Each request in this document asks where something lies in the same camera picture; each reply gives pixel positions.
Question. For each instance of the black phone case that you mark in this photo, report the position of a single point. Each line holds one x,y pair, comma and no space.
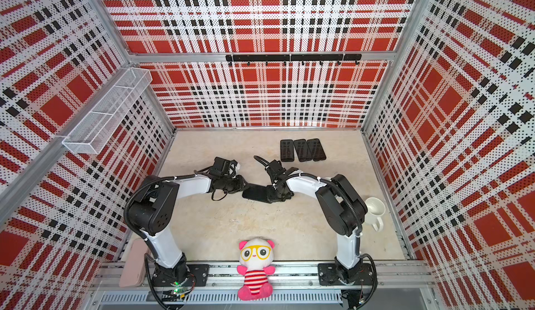
287,151
259,193
302,150

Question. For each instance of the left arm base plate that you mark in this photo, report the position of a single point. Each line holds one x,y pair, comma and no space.
185,275

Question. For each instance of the black phone case top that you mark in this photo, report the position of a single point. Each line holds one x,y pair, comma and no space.
259,193

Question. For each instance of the pink panda plush toy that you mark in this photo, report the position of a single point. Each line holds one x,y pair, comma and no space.
256,258

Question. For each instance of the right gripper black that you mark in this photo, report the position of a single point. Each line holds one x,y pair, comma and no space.
288,196

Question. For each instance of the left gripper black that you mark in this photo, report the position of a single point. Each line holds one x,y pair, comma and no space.
240,185

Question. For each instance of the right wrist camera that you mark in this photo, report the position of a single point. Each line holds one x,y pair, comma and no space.
277,172

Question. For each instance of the white mug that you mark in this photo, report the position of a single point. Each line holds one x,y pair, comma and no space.
374,216

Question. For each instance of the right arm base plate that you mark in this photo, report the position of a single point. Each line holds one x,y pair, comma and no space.
334,274

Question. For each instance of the black hook rail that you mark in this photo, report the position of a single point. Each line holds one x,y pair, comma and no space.
294,58

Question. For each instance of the white-edged phone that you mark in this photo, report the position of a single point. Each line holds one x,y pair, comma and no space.
316,149

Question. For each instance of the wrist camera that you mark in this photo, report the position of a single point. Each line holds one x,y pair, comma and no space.
277,172
223,168

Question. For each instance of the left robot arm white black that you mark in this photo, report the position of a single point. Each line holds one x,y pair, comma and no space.
149,211

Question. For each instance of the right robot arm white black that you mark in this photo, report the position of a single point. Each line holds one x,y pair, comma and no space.
342,207

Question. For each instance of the pink phone case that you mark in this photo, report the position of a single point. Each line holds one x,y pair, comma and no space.
134,272

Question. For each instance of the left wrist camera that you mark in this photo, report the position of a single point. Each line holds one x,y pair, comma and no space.
223,168

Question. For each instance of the white wire mesh basket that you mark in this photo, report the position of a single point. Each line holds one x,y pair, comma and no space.
94,131

